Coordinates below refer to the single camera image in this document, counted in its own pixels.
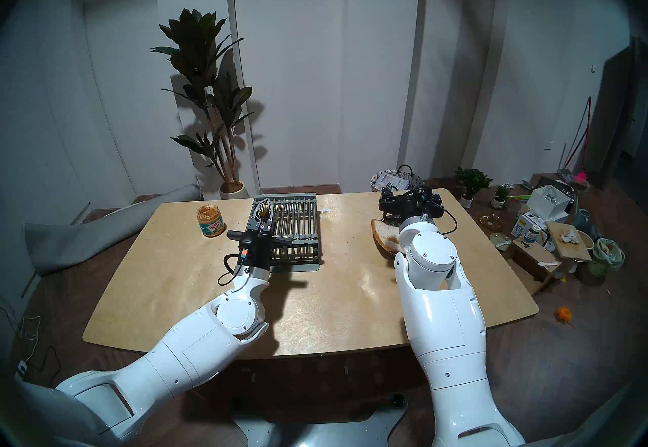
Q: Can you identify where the tall potted leafy plant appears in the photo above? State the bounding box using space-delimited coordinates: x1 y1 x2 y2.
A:
151 8 256 200

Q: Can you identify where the brown cardboard box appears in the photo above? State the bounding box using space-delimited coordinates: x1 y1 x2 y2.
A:
504 236 561 296

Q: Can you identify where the black floor cable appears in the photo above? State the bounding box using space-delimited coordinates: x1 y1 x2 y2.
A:
20 345 62 388

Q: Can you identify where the open peanut butter jar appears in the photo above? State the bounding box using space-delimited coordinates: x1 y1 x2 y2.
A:
196 204 226 239

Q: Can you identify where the bushy small potted plant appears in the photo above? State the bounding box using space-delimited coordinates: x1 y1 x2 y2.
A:
454 166 493 208

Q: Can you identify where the white floor cable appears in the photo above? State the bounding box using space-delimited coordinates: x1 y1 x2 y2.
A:
0 297 42 366

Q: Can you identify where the white bread slice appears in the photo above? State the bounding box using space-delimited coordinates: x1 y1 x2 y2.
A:
371 218 407 255

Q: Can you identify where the grey metal dish rack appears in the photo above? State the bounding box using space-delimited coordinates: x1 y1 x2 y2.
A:
242 192 323 272

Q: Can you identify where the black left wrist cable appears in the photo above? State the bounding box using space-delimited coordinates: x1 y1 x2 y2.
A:
218 254 245 287

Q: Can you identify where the stainless steel bowl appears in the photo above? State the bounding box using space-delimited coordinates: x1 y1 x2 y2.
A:
377 216 407 256

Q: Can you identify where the wooden board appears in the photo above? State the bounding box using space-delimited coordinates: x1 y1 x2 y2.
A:
546 221 593 262

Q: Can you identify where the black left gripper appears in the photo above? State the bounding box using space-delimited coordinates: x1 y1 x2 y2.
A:
227 200 293 270

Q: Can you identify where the red handled pink broom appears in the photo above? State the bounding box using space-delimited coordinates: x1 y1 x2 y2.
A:
557 96 592 186

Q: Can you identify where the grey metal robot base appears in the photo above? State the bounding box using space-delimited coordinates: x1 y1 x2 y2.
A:
233 393 411 447

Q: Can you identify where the rolled grey mat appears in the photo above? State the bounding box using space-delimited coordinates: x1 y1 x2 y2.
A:
24 184 202 277

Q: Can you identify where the printed white carton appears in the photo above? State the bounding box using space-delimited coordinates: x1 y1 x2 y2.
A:
511 212 555 245

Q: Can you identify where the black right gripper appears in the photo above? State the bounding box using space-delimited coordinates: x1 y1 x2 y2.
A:
379 186 446 223

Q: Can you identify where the open white box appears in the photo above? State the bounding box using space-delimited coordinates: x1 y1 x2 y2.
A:
526 185 575 221

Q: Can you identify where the dark door panel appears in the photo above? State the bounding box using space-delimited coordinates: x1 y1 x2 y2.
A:
595 36 648 183

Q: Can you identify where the wicker basket with handles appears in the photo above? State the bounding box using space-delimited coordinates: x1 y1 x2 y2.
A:
370 165 425 193

